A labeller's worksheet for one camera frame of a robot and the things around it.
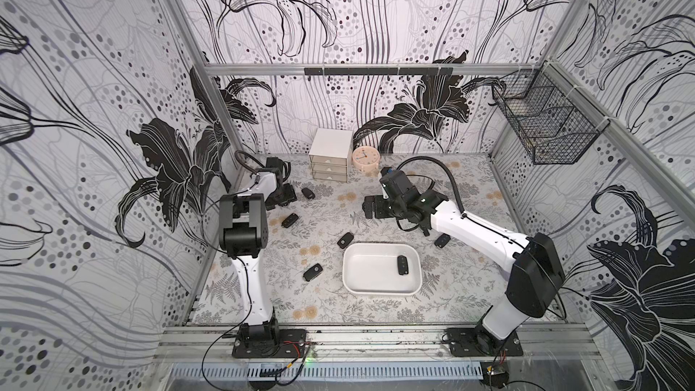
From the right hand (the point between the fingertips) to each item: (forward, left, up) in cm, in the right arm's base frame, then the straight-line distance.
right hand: (377, 202), depth 85 cm
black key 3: (+14, +26, -13) cm, 33 cm away
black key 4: (-15, -8, -14) cm, 22 cm away
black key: (-6, +11, -15) cm, 19 cm away
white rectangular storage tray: (-16, -1, -15) cm, 22 cm away
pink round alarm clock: (+32, +3, -13) cm, 34 cm away
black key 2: (+2, +32, -14) cm, 34 cm away
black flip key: (-17, +21, -14) cm, 31 cm away
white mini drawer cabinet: (+24, +17, -3) cm, 30 cm away
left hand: (+10, +35, -14) cm, 39 cm away
